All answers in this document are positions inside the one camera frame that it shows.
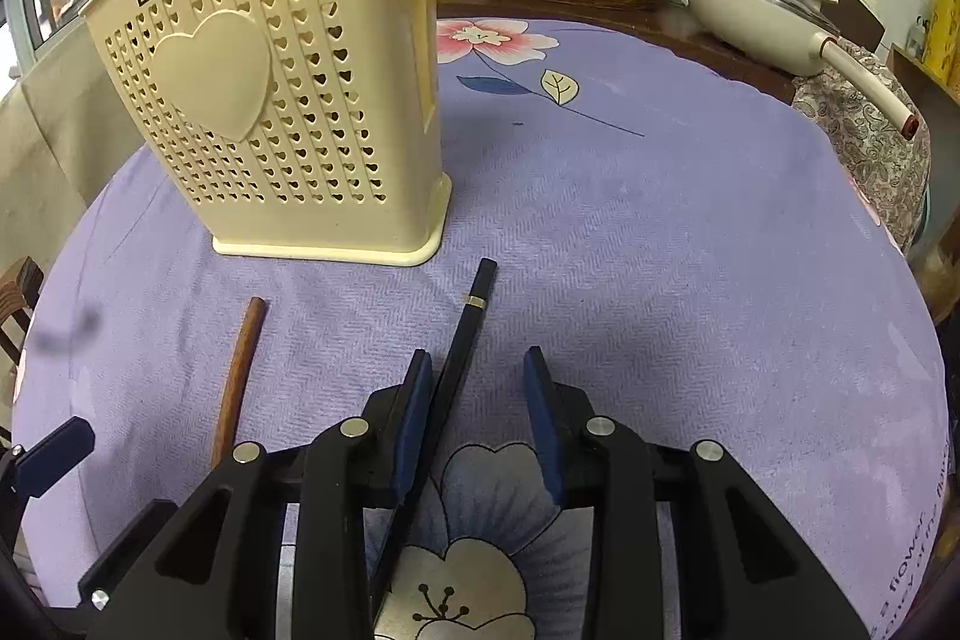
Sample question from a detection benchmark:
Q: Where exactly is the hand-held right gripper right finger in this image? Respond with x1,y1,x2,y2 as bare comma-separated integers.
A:
523,345,872,640

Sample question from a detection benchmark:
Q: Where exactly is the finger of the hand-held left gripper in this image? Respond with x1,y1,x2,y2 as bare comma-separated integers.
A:
11,416,97,501

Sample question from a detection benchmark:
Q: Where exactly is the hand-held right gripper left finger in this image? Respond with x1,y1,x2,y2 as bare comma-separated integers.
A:
77,348,436,640

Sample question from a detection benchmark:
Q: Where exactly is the black chopstick with gold band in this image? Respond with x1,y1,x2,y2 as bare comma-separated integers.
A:
369,257,499,615

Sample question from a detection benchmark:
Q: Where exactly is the brown wooden chopstick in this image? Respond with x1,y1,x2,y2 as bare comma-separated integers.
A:
211,296,266,471

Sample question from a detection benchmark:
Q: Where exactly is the beige plastic utensil holder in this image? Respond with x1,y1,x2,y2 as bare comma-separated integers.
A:
80,0,454,268

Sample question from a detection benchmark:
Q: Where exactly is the wooden chair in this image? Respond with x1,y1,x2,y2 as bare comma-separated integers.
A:
0,255,47,372

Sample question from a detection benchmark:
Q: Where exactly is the purple floral tablecloth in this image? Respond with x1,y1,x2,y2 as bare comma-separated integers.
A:
10,15,953,640

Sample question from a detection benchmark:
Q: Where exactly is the beige hanging cloth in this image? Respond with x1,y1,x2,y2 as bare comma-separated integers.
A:
0,53,145,268

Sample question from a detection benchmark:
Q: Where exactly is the paisley cloth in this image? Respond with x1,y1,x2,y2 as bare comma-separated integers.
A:
790,35,935,253

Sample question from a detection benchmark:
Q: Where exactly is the cream pan with glass lid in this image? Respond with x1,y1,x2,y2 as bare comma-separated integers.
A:
685,0,920,141

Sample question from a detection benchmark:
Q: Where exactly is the wooden shelf unit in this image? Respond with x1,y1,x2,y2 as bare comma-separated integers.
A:
884,43,960,110

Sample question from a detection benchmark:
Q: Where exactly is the yellow box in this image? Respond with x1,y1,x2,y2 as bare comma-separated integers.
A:
920,0,960,88

